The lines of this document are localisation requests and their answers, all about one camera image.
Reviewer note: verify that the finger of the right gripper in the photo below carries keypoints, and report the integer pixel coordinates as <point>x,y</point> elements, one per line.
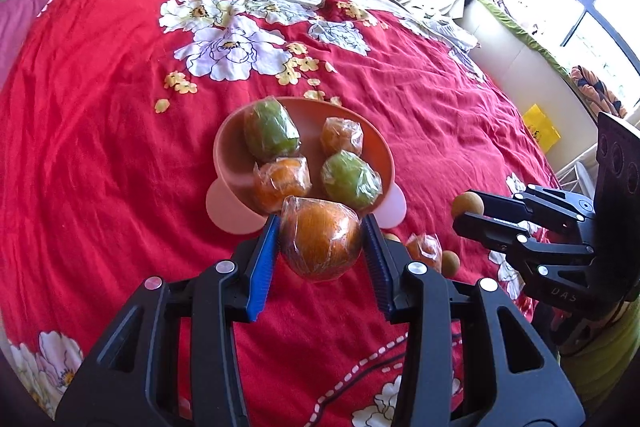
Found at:
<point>554,210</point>
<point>517,243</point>

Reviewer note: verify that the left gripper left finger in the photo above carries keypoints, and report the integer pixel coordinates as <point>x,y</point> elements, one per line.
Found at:
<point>260,268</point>

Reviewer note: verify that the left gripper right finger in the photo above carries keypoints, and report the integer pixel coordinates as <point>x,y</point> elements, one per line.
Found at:
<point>381,265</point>

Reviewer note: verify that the small orange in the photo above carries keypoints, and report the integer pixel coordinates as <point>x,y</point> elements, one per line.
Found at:
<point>426,248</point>

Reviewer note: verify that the small yellow-green round fruit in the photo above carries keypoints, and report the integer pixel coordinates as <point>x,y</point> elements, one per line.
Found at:
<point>467,202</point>

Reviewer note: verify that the large orange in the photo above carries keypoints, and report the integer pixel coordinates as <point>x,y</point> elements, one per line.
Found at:
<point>319,240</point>

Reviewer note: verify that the yellow paper bag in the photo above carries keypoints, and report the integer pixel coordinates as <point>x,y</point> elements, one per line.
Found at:
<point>541,128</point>

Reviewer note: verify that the small wrapped green fruit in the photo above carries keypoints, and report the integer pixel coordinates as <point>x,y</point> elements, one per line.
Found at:
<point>348,179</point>

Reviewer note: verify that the patterned cushion on sill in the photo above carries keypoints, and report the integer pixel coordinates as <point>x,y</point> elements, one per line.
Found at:
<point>598,98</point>

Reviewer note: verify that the large wrapped green fruit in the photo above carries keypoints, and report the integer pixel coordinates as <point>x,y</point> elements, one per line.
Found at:
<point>269,130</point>

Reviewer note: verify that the red floral bed cover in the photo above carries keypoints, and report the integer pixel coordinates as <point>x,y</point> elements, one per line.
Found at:
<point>108,121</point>

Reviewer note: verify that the white wire rack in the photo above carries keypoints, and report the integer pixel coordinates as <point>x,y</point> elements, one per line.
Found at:
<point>579,176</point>

